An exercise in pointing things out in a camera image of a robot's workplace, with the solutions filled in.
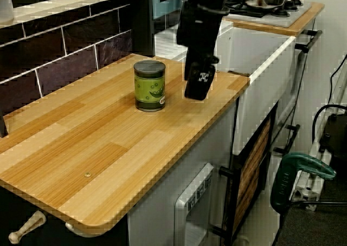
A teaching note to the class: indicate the brass countertop screw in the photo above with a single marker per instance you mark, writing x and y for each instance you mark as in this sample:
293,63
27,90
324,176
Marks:
87,174

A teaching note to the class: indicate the beige hutch shelf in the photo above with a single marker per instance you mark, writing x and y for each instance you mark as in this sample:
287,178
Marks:
67,5

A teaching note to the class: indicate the grey toy stove top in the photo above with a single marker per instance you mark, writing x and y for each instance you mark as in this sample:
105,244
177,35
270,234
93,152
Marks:
284,17

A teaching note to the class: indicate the white toy sink basin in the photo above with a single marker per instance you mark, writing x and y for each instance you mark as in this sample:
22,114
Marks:
271,75

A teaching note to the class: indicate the cream wall hook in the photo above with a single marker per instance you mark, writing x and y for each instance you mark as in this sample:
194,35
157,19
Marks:
27,227

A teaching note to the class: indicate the black wood slat crate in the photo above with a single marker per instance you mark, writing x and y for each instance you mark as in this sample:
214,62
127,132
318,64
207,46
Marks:
252,162

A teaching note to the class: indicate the black electronic box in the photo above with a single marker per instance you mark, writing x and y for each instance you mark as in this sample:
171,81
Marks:
336,132

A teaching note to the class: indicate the green pea can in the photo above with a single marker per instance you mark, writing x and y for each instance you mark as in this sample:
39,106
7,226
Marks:
149,86

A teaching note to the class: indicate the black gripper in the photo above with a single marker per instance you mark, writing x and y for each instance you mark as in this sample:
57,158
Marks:
198,32

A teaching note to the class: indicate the wide dark hutch post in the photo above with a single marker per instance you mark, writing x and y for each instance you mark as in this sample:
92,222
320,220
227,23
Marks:
141,26

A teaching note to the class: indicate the narrow dark hutch panel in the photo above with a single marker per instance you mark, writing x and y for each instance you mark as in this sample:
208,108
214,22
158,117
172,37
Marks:
2,121

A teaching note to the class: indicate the grey ice dispenser panel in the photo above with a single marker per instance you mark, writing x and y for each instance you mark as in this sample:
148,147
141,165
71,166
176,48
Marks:
181,202

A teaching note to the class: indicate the aluminium extrusion profile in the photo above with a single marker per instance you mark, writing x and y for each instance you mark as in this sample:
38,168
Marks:
301,195

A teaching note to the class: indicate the white toy kitchen cabinet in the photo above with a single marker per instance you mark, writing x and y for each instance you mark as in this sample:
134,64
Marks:
162,197

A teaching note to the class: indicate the dark tile backsplash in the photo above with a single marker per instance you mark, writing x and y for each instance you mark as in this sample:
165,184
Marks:
67,53

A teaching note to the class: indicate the white wall hook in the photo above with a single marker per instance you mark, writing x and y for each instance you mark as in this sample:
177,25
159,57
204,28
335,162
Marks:
81,231

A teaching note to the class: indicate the green power drill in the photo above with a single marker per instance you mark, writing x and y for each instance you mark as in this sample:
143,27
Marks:
284,181

